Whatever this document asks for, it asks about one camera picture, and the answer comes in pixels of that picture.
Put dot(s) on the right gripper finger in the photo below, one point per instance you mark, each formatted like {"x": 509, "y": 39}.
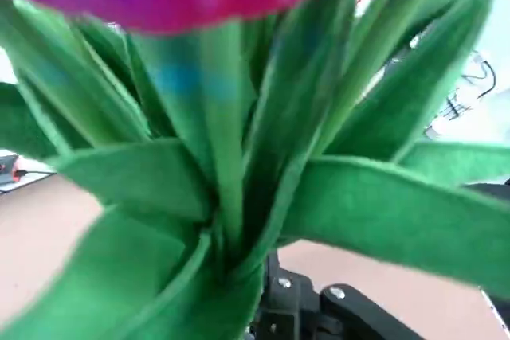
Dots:
{"x": 303, "y": 312}

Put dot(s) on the red tulip bouquet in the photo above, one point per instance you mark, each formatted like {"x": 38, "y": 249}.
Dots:
{"x": 223, "y": 117}

